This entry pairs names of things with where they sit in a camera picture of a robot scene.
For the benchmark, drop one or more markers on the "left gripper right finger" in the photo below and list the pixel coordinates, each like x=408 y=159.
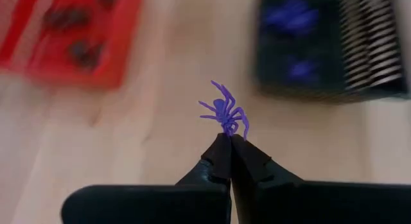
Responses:
x=253 y=169

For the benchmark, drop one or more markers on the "purple plastic spider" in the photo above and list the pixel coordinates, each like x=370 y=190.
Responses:
x=290 y=17
x=221 y=110
x=302 y=70

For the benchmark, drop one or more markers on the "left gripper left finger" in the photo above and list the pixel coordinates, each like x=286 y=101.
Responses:
x=216 y=163

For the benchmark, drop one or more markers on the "black plastic basket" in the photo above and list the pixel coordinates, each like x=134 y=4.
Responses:
x=327 y=47

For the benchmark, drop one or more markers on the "red plastic basket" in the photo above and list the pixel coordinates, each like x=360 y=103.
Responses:
x=125 y=25

